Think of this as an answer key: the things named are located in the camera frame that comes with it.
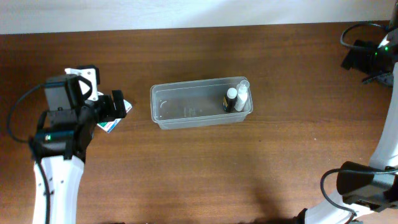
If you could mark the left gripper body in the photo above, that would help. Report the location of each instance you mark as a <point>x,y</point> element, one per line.
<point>117,103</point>

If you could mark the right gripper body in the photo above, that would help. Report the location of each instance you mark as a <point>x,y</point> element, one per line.
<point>376,76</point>

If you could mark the white green medicine box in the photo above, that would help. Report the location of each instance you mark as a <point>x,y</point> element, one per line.
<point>110,125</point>

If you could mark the dark bottle white cap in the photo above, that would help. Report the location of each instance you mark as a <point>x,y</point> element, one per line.
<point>229,100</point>

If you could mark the white squeeze bottle clear cap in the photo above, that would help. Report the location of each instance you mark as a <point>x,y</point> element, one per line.
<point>242,95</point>

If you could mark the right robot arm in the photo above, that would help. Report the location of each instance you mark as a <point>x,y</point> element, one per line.
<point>354,190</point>

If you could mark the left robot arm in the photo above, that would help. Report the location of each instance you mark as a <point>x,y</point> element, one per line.
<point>63,134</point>

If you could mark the clear plastic container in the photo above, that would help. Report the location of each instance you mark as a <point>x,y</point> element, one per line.
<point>196,103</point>

